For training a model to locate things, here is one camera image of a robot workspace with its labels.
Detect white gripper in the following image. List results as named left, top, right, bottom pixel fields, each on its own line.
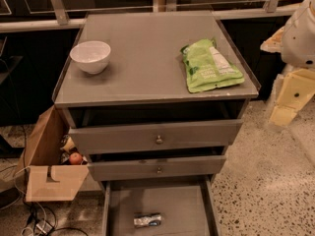
left=270, top=65, right=315, bottom=126

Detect silver redbull can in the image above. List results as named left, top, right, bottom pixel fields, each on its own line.
left=134, top=213, right=162, bottom=228

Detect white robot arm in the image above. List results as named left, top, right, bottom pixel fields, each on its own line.
left=260, top=0, right=315, bottom=126

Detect grey top drawer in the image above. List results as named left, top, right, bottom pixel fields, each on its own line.
left=69, top=119, right=242, bottom=154

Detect grey drawer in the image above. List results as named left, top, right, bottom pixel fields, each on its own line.
left=69, top=119, right=242, bottom=154
left=101, top=175, right=222, bottom=236
left=88, top=155, right=226, bottom=182

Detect grey middle drawer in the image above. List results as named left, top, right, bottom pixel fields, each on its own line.
left=88, top=155, right=226, bottom=182

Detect grey drawer cabinet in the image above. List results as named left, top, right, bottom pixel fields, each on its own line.
left=51, top=10, right=262, bottom=236

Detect grey bottom drawer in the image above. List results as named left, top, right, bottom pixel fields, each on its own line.
left=101, top=175, right=222, bottom=236

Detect green snack bag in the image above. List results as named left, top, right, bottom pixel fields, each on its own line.
left=180, top=38, right=245, bottom=93

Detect white ceramic bowl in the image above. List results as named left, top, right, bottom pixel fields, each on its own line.
left=70, top=40, right=111, bottom=74

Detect red apple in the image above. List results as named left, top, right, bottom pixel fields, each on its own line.
left=69, top=152, right=83, bottom=165

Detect packaged item in box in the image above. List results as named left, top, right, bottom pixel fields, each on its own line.
left=60, top=135, right=77, bottom=153

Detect brown cardboard box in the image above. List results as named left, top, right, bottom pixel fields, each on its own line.
left=16, top=106, right=88, bottom=202

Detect metal window railing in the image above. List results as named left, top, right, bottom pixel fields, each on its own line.
left=0, top=0, right=302, bottom=33

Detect cables on floor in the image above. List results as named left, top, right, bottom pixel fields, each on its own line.
left=0, top=162, right=91, bottom=236

